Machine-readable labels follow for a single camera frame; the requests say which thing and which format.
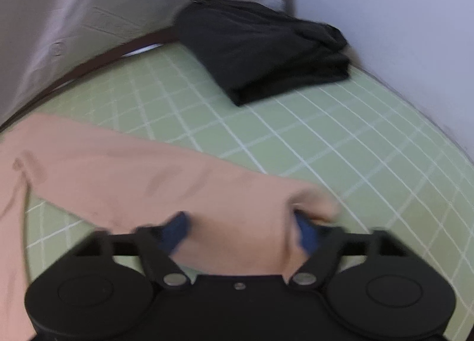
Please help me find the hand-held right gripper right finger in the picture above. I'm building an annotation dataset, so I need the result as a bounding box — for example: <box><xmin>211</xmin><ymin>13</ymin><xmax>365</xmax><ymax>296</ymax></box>
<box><xmin>291</xmin><ymin>211</ymin><xmax>408</xmax><ymax>288</ymax></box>

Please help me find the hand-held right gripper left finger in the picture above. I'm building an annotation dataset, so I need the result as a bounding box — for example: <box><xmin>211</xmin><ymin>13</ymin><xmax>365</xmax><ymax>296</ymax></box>
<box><xmin>74</xmin><ymin>211</ymin><xmax>190</xmax><ymax>288</ymax></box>

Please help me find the beige garment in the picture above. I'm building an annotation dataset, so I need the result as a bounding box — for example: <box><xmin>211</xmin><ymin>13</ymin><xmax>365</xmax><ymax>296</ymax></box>
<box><xmin>0</xmin><ymin>111</ymin><xmax>343</xmax><ymax>341</ymax></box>

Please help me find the green grid mat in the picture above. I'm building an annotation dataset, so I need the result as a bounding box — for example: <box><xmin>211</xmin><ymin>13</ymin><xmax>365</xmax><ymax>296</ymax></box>
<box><xmin>22</xmin><ymin>43</ymin><xmax>474</xmax><ymax>341</ymax></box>

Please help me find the black folded garment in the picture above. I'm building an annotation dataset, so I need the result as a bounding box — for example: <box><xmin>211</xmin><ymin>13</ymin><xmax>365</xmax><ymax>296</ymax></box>
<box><xmin>174</xmin><ymin>0</ymin><xmax>350</xmax><ymax>106</ymax></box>

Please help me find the grey carrot print sheet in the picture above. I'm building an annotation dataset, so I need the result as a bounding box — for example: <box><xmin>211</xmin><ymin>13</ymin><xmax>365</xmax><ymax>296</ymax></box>
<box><xmin>0</xmin><ymin>0</ymin><xmax>297</xmax><ymax>127</ymax></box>

